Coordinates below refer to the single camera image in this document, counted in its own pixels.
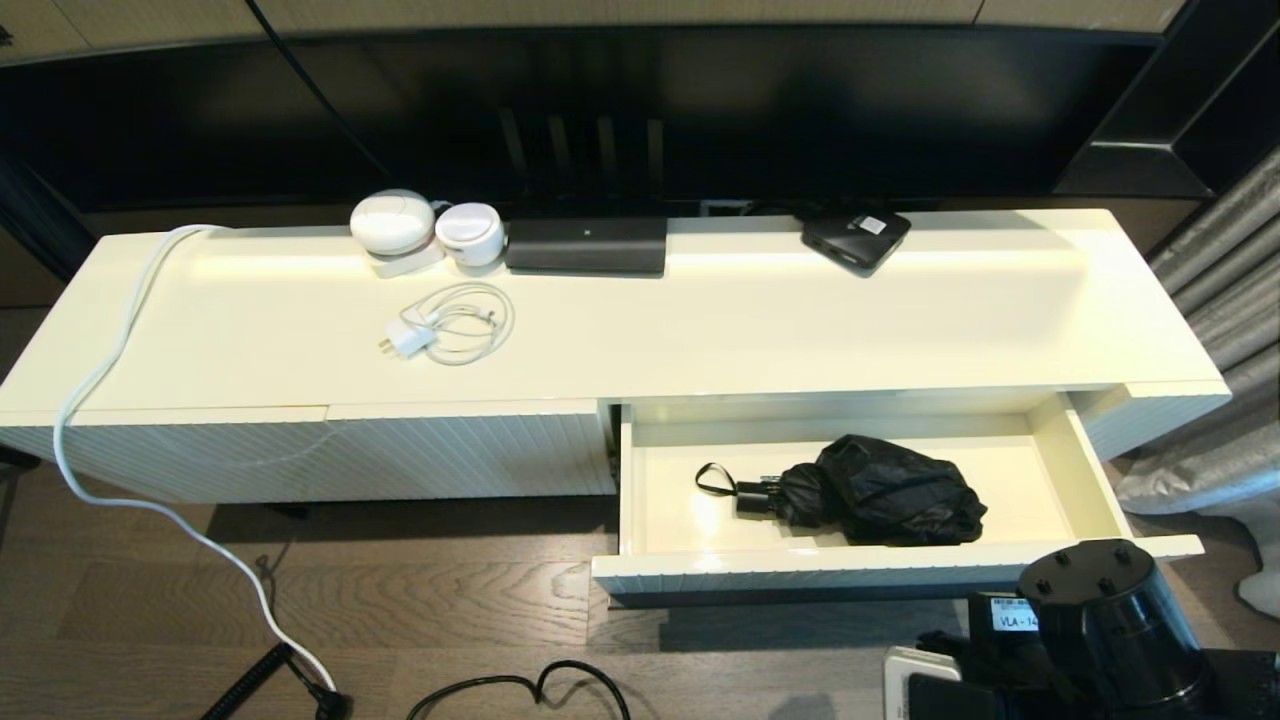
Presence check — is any black router with antennas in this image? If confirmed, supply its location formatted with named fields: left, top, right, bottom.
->
left=497, top=105, right=669, bottom=278

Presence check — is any small white round device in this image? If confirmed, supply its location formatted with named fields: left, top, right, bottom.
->
left=435, top=202, right=506, bottom=267

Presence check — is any white ribbed drawer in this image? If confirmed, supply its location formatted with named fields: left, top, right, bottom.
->
left=590, top=392, right=1208, bottom=609

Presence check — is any black television screen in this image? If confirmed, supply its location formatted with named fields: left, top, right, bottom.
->
left=0, top=22, right=1191, bottom=216

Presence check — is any white charger with cable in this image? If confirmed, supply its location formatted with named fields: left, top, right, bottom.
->
left=377, top=280, right=515, bottom=366

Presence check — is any black umbrella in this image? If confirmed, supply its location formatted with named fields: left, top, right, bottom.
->
left=695, top=433, right=989, bottom=548

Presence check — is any black metal rod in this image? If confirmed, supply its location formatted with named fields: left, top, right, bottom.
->
left=608, top=580, right=1021, bottom=609

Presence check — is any black hanging cable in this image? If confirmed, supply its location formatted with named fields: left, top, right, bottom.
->
left=243, top=0, right=396, bottom=186

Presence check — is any thin black floor cable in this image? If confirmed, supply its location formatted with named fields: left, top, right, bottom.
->
left=405, top=658, right=633, bottom=720

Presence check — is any cream white TV cabinet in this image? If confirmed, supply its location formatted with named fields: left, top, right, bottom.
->
left=0, top=207, right=1233, bottom=504

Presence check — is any black set-top box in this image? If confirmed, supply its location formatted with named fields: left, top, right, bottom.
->
left=800, top=208, right=913, bottom=278

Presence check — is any large white round device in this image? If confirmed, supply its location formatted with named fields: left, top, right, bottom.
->
left=350, top=188, right=437, bottom=256

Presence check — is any white power cable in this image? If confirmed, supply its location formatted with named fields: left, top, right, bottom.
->
left=52, top=223, right=341, bottom=696

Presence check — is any white ribbed cabinet door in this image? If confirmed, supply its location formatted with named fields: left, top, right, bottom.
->
left=0, top=405, right=336, bottom=504
left=326, top=398, right=618, bottom=499

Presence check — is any black coiled cable with plug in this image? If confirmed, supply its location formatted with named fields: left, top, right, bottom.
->
left=200, top=640, right=356, bottom=720

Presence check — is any grey curtain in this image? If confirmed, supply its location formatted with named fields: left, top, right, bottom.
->
left=1112, top=145, right=1280, bottom=591

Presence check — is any black shelf unit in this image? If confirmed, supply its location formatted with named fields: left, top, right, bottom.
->
left=1055, top=0, right=1280, bottom=201

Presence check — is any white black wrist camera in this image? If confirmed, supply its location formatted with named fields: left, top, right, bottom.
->
left=883, top=647, right=991, bottom=720

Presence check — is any white flat device base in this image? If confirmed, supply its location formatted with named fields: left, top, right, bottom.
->
left=368, top=245, right=446, bottom=279

